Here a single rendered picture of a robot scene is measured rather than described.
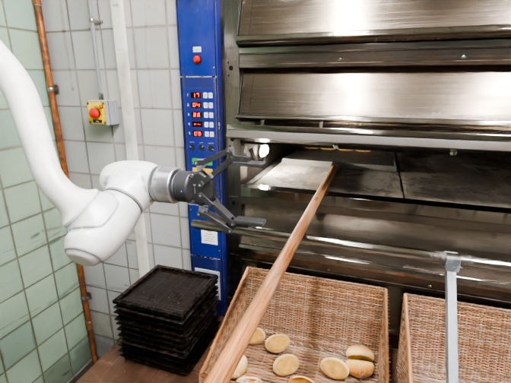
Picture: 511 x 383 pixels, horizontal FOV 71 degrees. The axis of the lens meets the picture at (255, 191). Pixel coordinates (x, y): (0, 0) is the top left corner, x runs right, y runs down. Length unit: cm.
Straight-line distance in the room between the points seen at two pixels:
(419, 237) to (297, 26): 84
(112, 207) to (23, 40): 114
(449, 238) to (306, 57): 80
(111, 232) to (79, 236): 6
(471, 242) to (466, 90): 51
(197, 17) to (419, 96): 80
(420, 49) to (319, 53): 31
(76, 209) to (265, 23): 87
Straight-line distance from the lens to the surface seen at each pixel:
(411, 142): 114
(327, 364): 140
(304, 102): 129
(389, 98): 127
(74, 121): 182
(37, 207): 185
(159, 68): 152
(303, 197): 136
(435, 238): 141
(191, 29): 142
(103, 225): 81
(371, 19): 128
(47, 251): 193
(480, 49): 131
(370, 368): 143
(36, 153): 85
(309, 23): 130
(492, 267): 103
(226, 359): 56
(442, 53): 129
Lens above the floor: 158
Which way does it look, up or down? 17 degrees down
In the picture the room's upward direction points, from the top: straight up
